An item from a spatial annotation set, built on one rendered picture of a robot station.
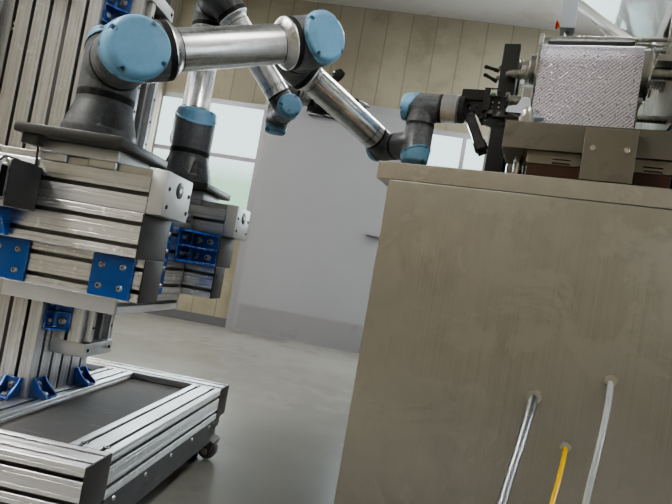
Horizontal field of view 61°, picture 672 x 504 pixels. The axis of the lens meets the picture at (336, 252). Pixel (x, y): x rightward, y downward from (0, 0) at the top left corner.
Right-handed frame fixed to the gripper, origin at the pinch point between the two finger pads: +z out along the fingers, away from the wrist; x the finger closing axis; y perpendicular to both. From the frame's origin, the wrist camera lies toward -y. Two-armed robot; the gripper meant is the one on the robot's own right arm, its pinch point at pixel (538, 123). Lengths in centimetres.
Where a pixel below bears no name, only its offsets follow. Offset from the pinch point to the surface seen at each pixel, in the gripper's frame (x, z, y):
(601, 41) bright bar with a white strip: 29.2, 12.5, 34.6
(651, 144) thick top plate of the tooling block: -20.0, 23.4, -9.1
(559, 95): -0.3, 4.0, 7.2
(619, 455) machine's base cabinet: -26, 25, -70
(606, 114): -0.3, 15.3, 3.1
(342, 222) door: 326, -165, 1
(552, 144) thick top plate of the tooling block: -20.0, 4.6, -10.7
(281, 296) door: 316, -206, -73
